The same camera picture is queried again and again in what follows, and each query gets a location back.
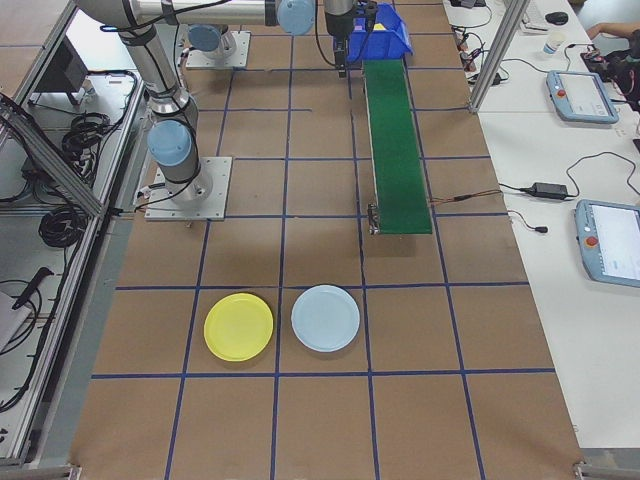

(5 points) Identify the black red electronics board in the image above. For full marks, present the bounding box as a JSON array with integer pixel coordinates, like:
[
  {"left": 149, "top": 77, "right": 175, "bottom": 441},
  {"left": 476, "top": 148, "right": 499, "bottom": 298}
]
[{"left": 579, "top": 44, "right": 609, "bottom": 69}]

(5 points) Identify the black handheld tool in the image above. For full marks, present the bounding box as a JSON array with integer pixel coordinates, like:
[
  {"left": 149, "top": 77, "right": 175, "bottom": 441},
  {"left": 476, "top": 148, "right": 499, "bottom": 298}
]
[{"left": 12, "top": 267, "right": 54, "bottom": 309}]

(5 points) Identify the person forearm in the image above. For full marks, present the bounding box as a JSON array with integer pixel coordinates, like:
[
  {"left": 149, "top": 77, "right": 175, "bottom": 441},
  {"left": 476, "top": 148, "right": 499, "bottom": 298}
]
[{"left": 585, "top": 21, "right": 640, "bottom": 41}]

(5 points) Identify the green belt conveyor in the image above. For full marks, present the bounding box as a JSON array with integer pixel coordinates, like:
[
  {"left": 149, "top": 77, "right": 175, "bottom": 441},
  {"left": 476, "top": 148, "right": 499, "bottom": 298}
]
[{"left": 362, "top": 58, "right": 435, "bottom": 239}]

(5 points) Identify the black cable with plug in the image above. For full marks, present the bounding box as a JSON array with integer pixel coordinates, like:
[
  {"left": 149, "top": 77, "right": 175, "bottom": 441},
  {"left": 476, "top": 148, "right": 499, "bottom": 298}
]
[{"left": 506, "top": 209, "right": 550, "bottom": 235}]

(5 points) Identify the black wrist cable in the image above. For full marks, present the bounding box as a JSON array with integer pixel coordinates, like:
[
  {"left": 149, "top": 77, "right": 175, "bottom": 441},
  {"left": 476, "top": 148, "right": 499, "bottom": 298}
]
[{"left": 313, "top": 0, "right": 337, "bottom": 67}]

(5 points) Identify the blue plastic bin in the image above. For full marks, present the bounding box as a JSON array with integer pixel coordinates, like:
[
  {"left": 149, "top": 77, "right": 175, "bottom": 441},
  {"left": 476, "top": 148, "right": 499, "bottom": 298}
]
[{"left": 348, "top": 1, "right": 415, "bottom": 66}]

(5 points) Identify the blue grey teach pendant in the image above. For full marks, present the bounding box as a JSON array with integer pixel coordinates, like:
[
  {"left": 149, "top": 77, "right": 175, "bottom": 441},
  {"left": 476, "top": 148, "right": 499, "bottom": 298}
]
[
  {"left": 545, "top": 69, "right": 620, "bottom": 125},
  {"left": 573, "top": 199, "right": 640, "bottom": 289}
]

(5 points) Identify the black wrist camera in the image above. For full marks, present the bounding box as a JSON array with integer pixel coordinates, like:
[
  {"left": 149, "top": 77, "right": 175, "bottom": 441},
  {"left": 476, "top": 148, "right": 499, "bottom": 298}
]
[{"left": 355, "top": 2, "right": 379, "bottom": 32}]

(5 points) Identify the black box device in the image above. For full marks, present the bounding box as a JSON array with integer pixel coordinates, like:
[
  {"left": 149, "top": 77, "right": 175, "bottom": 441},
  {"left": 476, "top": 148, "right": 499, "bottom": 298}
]
[{"left": 30, "top": 35, "right": 90, "bottom": 105}]

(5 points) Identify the metal bar V-shaped frame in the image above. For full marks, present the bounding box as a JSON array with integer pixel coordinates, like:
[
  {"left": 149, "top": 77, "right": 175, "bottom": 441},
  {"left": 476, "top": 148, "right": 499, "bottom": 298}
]
[{"left": 0, "top": 0, "right": 151, "bottom": 471}]

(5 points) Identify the aluminium profile post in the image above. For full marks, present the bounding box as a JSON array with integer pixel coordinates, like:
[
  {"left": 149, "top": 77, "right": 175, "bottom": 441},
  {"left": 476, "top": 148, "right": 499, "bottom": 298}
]
[{"left": 467, "top": 0, "right": 532, "bottom": 115}]

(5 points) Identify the white square base plate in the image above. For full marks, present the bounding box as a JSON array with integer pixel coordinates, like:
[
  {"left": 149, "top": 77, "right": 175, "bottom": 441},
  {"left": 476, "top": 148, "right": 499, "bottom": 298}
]
[
  {"left": 144, "top": 156, "right": 234, "bottom": 222},
  {"left": 185, "top": 30, "right": 251, "bottom": 69}
]

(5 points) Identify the red black conveyor cable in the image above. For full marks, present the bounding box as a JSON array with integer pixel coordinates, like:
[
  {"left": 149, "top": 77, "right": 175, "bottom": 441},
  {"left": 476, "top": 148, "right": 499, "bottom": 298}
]
[{"left": 428, "top": 189, "right": 504, "bottom": 205}]

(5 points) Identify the black cable coil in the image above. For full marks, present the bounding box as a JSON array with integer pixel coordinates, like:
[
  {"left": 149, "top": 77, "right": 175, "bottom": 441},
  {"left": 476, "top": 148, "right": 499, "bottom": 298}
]
[
  {"left": 38, "top": 205, "right": 85, "bottom": 250},
  {"left": 60, "top": 112, "right": 112, "bottom": 154}
]

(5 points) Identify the yellow round plate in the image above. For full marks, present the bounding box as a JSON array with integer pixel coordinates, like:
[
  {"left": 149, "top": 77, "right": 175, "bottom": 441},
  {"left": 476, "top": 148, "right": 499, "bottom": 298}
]
[{"left": 203, "top": 292, "right": 275, "bottom": 363}]

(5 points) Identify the light blue round plate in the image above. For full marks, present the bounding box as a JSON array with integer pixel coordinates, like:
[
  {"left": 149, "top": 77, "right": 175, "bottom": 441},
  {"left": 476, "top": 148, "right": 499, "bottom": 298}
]
[{"left": 290, "top": 284, "right": 361, "bottom": 354}]

